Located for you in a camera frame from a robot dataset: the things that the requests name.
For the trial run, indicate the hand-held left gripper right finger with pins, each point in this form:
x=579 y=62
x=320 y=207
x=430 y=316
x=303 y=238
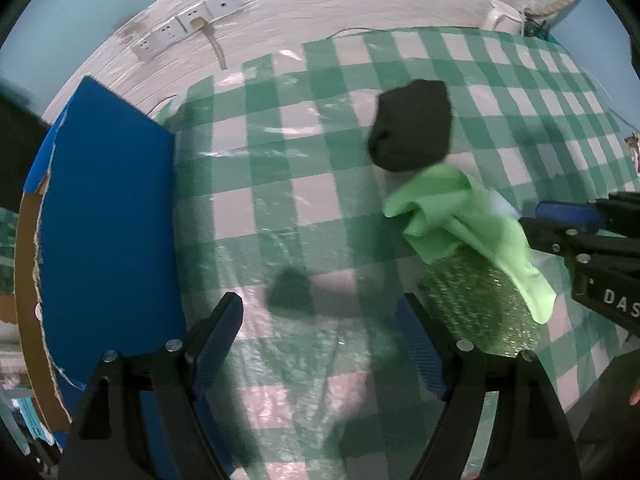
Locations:
x=420 y=345

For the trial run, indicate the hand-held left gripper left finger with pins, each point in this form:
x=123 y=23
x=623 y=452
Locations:
x=220 y=340

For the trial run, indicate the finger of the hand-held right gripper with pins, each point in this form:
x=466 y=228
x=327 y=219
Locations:
x=550 y=237
x=570 y=213

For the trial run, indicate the green bubble wrap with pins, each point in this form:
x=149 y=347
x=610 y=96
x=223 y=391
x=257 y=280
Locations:
x=475 y=305

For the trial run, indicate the light green cloth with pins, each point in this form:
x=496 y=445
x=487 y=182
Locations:
x=450 y=210

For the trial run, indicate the blue cardboard box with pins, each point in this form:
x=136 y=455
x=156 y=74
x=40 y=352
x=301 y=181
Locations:
x=110 y=210

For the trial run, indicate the black cloth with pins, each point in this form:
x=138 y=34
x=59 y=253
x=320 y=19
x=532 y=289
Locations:
x=410 y=125

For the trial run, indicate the green checked tablecloth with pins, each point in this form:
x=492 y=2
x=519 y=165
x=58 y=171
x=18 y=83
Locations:
x=310 y=200

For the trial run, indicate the green checked plastic cover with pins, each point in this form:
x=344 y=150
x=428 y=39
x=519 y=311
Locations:
x=6 y=250

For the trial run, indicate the white wall socket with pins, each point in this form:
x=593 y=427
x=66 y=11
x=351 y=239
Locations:
x=222 y=2
x=167 y=31
x=189 y=15
x=145 y=49

